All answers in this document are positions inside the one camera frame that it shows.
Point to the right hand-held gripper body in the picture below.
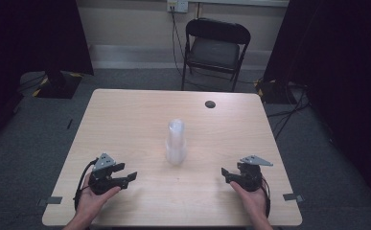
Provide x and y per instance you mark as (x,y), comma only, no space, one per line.
(249,177)

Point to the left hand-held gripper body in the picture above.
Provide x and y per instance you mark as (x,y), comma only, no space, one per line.
(100,183)

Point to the white plastic bottle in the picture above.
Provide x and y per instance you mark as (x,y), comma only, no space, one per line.
(175,143)

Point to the person's left hand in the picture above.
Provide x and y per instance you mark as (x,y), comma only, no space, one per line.
(92,201)

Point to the person's right hand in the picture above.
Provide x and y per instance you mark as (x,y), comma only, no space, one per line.
(253,201)

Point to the grey tape strip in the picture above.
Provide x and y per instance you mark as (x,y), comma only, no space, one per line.
(292,197)
(50,201)

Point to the small black floor strip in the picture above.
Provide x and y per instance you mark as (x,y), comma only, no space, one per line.
(69,124)

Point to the black stand base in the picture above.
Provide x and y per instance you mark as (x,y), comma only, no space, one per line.
(58,84)
(272,91)

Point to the black folding chair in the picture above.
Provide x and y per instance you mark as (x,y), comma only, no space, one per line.
(214,48)

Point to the black curtain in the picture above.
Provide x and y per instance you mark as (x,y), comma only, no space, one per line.
(343,80)
(20,48)

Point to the white wall socket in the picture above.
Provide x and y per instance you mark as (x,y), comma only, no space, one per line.
(177,5)

